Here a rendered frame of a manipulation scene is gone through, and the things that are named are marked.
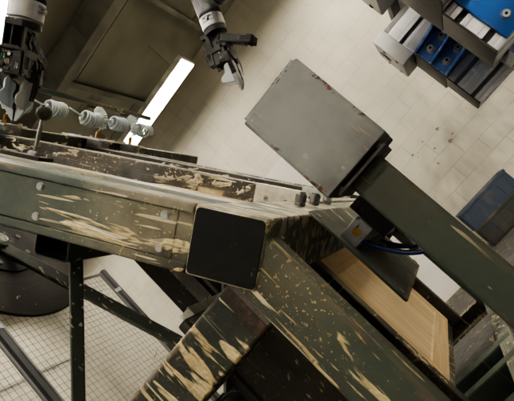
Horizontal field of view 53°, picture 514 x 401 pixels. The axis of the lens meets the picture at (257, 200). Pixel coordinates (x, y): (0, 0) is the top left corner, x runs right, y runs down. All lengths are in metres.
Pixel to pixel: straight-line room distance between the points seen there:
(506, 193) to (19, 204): 4.79
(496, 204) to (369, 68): 2.32
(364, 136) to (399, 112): 5.74
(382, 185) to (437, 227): 0.09
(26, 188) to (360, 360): 0.62
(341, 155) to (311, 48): 6.11
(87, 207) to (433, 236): 0.54
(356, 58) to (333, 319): 6.00
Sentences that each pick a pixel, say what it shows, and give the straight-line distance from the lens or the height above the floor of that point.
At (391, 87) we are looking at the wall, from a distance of 6.52.
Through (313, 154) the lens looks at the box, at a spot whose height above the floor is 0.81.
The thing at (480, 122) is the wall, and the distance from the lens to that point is 6.42.
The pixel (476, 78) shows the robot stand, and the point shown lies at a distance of 1.22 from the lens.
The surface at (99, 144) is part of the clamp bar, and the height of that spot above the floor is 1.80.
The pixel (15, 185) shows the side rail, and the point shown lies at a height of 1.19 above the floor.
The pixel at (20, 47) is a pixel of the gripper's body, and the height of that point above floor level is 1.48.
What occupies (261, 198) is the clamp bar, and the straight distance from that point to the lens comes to 1.39.
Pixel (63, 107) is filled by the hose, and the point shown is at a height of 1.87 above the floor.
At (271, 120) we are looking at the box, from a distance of 0.75.
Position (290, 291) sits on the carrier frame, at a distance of 0.75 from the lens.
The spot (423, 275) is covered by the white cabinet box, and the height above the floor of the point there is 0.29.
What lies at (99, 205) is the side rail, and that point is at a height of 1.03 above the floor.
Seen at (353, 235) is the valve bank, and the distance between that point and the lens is 1.00.
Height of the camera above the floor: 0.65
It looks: 14 degrees up
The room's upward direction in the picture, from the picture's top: 47 degrees counter-clockwise
